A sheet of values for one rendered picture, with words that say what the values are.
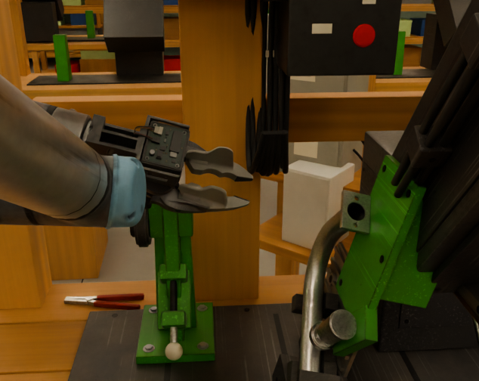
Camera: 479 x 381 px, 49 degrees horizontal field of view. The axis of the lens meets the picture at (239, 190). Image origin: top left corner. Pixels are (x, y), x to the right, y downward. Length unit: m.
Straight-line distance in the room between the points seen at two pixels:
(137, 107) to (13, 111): 0.70
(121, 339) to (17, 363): 0.18
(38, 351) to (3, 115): 0.74
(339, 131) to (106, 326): 0.58
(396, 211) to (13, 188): 0.44
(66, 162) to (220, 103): 0.55
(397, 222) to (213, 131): 0.42
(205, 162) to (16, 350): 0.53
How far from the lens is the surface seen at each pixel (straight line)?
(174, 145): 0.63
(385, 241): 0.68
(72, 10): 7.53
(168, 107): 1.04
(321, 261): 0.81
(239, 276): 1.08
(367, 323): 0.69
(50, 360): 1.01
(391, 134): 0.96
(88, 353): 0.98
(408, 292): 0.71
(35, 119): 0.38
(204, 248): 1.04
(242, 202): 0.69
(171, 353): 0.87
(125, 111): 1.05
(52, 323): 1.10
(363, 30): 0.85
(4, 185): 0.39
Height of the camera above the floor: 1.49
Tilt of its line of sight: 22 degrees down
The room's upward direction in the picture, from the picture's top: straight up
